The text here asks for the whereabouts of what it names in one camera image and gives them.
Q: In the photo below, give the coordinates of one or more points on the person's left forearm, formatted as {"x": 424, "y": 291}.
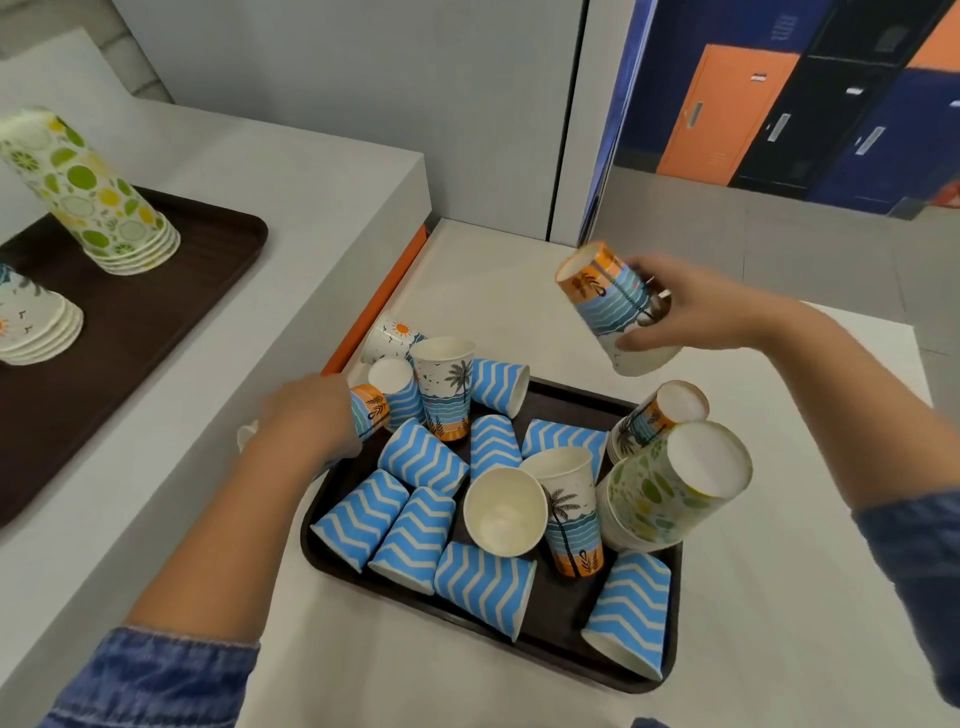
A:
{"x": 232, "y": 536}

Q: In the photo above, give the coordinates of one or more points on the person's right thumb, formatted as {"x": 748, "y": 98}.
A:
{"x": 643, "y": 341}

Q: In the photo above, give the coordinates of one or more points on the stack of beach print cups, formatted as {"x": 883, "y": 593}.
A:
{"x": 651, "y": 421}

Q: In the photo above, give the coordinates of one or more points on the pile of blue zigzag cups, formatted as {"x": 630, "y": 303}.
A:
{"x": 420, "y": 457}

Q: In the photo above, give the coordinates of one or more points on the person's right hand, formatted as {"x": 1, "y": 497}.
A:
{"x": 712, "y": 307}

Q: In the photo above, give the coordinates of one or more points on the orange counter edge strip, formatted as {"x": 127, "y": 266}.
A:
{"x": 375, "y": 304}

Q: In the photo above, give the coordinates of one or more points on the white sun bird print cup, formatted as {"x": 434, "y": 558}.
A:
{"x": 390, "y": 339}

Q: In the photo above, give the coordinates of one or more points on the black plastic tray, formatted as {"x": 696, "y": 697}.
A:
{"x": 559, "y": 607}

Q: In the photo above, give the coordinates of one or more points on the black locker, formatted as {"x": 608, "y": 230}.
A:
{"x": 817, "y": 127}

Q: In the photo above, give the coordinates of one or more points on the plain white paper cup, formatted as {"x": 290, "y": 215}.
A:
{"x": 505, "y": 511}

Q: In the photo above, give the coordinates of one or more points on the blue denim right sleeve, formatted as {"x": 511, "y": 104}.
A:
{"x": 919, "y": 570}

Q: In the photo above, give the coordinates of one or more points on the orange locker door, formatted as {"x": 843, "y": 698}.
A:
{"x": 724, "y": 112}

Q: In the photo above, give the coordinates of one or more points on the blue denim left sleeve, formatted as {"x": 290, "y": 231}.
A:
{"x": 150, "y": 679}

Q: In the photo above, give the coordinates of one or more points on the stack of white bird print cups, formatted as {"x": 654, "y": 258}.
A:
{"x": 30, "y": 319}

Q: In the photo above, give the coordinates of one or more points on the person's right forearm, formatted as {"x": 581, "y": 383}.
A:
{"x": 855, "y": 397}

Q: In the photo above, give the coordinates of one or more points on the beach print paper cup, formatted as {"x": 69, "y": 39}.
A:
{"x": 604, "y": 300}
{"x": 574, "y": 525}
{"x": 370, "y": 409}
{"x": 444, "y": 390}

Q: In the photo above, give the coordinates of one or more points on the dark brown tray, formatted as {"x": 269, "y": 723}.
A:
{"x": 127, "y": 337}

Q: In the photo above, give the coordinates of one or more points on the person's left fingers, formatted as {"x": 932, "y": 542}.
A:
{"x": 349, "y": 420}

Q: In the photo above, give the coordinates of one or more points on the tall stack of lime print cups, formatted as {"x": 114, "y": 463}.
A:
{"x": 90, "y": 187}

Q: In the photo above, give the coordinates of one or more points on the blue locker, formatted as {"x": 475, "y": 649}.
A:
{"x": 892, "y": 142}

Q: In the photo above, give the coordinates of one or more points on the blue denim sleeve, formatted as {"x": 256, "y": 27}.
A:
{"x": 150, "y": 679}
{"x": 919, "y": 570}

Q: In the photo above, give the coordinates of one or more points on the person's left hand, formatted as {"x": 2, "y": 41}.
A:
{"x": 304, "y": 416}

